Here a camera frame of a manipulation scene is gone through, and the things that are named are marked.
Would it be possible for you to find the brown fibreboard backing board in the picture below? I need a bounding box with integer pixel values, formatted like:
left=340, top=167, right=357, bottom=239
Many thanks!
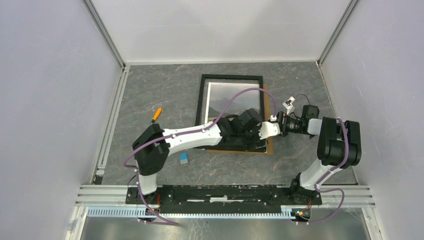
left=204, top=83, right=273, bottom=154

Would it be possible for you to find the mountain landscape photo print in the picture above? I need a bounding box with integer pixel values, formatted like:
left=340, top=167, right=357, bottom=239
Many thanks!
left=199, top=80, right=262, bottom=124

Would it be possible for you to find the orange handled screwdriver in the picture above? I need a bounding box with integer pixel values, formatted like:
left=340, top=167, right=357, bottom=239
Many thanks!
left=151, top=107, right=163, bottom=124

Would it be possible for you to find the black picture frame with photo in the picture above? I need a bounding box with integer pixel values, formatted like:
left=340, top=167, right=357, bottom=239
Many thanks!
left=195, top=74, right=269, bottom=153

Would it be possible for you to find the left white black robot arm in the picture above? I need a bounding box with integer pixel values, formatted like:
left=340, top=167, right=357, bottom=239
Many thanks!
left=132, top=108, right=267, bottom=204

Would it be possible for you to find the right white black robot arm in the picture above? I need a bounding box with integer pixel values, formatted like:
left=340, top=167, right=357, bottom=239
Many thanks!
left=277, top=104, right=362, bottom=204

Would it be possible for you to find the blue grey eraser block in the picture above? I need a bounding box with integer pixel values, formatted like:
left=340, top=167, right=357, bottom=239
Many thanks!
left=179, top=152, right=189, bottom=166

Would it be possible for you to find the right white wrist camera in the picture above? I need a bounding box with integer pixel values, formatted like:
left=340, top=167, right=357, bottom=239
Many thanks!
left=282, top=96, right=296, bottom=115

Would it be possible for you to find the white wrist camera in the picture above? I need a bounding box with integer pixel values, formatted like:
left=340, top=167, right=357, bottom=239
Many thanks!
left=258, top=121, right=281, bottom=140
left=282, top=96, right=296, bottom=115

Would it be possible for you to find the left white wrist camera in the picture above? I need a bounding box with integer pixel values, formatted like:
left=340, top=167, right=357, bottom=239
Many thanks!
left=258, top=121, right=281, bottom=140

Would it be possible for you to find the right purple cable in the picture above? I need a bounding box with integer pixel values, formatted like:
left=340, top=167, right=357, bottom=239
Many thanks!
left=293, top=93, right=350, bottom=226

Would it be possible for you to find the purple cable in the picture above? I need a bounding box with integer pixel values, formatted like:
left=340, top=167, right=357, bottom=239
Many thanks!
left=123, top=87, right=278, bottom=226
left=293, top=93, right=350, bottom=226

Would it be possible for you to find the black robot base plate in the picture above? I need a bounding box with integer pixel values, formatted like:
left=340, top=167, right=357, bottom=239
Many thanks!
left=144, top=184, right=323, bottom=214

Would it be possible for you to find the aluminium front rail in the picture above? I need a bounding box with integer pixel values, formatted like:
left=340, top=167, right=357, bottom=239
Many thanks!
left=75, top=185, right=376, bottom=209

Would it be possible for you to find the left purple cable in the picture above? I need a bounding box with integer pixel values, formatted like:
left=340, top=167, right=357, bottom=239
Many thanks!
left=123, top=87, right=278, bottom=226

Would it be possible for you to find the right aluminium corner post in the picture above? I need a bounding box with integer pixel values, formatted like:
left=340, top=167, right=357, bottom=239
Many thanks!
left=316, top=0, right=360, bottom=68

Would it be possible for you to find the aluminium corner post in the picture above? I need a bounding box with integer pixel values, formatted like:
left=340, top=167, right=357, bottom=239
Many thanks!
left=316, top=0, right=360, bottom=68
left=82, top=0, right=126, bottom=68

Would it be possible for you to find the blue slotted cable duct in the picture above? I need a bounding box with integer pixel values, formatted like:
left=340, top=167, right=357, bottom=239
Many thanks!
left=86, top=206, right=294, bottom=220

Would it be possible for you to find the left aluminium floor rail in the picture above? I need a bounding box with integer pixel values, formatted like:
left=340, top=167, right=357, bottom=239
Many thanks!
left=90, top=65, right=131, bottom=185

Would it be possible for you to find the left aluminium corner post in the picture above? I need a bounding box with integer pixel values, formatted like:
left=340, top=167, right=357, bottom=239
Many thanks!
left=82, top=0, right=126, bottom=68

